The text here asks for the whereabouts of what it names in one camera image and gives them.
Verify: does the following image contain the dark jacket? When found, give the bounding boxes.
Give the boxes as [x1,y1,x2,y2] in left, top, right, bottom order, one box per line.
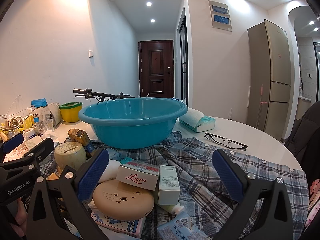
[285,102,320,180]

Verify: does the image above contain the white round desktop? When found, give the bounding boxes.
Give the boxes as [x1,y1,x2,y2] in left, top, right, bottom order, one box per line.
[0,116,304,180]

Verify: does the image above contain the white box with red script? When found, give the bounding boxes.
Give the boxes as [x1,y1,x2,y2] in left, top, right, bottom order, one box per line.
[116,160,160,191]

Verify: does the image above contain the gold cigarette box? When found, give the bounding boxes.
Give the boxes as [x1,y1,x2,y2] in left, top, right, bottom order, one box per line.
[67,128,97,155]

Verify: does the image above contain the black rimmed glasses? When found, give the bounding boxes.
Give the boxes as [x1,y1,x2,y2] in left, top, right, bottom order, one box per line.
[204,132,248,151]

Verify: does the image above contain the person's left hand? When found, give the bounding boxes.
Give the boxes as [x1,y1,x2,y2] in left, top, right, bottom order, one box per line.
[14,197,28,227]

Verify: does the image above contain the beige round case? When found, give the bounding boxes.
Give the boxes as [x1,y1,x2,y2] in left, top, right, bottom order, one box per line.
[93,180,155,222]

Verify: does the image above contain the blue plaid shirt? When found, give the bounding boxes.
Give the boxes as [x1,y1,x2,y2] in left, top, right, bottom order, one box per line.
[40,130,309,240]

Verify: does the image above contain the black framed glass door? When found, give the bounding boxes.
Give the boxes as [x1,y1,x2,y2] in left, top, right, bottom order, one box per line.
[179,15,188,105]

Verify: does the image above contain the blue white sugar bag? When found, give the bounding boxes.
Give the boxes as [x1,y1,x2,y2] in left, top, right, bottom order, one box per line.
[31,98,54,133]

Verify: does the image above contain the cream round jar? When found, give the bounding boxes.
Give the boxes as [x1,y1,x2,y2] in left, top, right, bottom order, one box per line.
[54,142,87,170]

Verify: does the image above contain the yellow container with green lid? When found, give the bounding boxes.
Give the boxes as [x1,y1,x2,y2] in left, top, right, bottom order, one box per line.
[59,102,83,123]

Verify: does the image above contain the pale green tube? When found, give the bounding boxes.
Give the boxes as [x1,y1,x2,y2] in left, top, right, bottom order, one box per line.
[156,203,186,215]

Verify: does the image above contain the pink cartoon case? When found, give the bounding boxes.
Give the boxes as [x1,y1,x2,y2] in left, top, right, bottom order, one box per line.
[304,179,320,230]

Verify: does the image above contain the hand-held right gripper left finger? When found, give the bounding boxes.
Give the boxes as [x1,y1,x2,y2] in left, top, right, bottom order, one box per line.
[26,149,110,240]

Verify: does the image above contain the white box with teal print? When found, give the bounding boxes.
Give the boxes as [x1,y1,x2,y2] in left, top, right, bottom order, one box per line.
[155,165,181,205]

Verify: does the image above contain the beige cloth bag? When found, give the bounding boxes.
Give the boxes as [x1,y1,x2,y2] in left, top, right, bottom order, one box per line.
[5,117,23,130]

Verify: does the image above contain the ceiling spotlights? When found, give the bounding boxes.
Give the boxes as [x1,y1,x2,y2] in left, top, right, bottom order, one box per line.
[146,0,320,32]

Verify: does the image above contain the blue plastic basin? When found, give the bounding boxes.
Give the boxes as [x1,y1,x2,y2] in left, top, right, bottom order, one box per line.
[78,97,188,149]

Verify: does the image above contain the beige tall refrigerator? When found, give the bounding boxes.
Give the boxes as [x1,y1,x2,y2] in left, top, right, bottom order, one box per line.
[247,19,293,140]

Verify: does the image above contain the white box with orange side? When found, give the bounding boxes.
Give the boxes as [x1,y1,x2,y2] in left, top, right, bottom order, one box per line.
[24,135,43,150]

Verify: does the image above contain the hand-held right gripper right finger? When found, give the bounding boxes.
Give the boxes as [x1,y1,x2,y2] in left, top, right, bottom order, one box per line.
[212,149,304,240]

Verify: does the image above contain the cartoon print tissue packet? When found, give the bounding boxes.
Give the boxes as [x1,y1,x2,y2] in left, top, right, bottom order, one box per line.
[89,205,147,239]

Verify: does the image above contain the dark red entrance door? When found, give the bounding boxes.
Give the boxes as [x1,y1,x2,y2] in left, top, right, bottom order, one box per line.
[138,40,174,99]

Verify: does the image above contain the crumpled white tissue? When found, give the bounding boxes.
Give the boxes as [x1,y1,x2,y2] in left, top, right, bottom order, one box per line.
[41,129,58,140]

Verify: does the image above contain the yellow plastic bag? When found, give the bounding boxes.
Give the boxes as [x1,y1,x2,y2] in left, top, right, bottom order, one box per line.
[0,116,34,133]

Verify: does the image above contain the bicycle handlebar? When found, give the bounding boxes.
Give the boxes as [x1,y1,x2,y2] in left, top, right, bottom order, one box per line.
[73,88,137,102]

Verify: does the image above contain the white plastic bag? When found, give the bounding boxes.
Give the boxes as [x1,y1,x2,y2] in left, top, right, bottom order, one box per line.
[47,102,63,128]

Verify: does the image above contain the blue face mask packet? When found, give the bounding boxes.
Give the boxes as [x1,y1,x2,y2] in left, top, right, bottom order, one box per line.
[157,211,215,240]

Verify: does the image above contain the grey wall electrical panel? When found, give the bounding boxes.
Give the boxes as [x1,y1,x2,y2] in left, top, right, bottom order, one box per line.
[208,0,232,32]

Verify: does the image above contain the small white jar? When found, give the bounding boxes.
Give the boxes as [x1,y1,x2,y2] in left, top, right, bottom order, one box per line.
[22,127,36,139]

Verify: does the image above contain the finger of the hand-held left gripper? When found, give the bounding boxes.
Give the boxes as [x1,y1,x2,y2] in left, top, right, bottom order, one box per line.
[0,133,25,156]
[0,137,55,178]

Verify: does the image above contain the white soft tissue pack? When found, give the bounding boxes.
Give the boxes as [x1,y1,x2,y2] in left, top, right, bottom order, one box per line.
[178,107,216,133]

